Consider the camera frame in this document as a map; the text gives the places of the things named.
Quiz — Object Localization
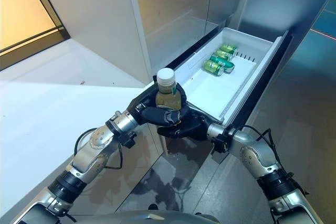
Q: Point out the white fridge drawer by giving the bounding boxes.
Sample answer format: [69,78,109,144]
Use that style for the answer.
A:
[167,26,293,133]

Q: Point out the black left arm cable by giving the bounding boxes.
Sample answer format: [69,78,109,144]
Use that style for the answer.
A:
[74,128,124,169]

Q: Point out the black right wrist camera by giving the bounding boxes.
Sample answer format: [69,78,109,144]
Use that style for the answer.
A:
[211,132,230,154]

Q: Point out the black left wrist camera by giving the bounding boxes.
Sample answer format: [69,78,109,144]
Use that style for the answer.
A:
[119,129,137,148]

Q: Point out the dark green drink can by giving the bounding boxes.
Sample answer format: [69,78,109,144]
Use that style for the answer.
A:
[209,55,235,74]

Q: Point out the stainless steel fridge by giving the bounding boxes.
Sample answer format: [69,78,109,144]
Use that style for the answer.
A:
[131,0,336,167]

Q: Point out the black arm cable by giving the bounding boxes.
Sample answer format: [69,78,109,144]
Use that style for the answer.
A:
[74,128,124,169]
[244,125,310,196]

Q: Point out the grey robot torso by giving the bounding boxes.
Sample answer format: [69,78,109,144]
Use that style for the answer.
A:
[76,209,226,224]

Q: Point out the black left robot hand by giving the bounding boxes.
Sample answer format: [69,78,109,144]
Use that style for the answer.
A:
[125,76,188,126]

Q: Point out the yellow juice bottle white cap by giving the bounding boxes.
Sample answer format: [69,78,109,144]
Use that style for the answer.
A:
[155,68,183,112]

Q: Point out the white tall side panel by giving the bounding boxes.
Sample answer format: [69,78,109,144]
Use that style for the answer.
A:
[124,0,169,156]

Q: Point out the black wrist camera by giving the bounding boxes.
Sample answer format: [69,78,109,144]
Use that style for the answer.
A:
[211,132,230,154]
[119,129,137,148]

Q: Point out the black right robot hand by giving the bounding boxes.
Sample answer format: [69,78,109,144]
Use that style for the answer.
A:
[156,107,211,141]

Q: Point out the black framed window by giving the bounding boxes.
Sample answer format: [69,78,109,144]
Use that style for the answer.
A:
[0,0,70,71]

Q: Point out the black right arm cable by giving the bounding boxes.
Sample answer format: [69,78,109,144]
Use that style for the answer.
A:
[244,125,310,196]

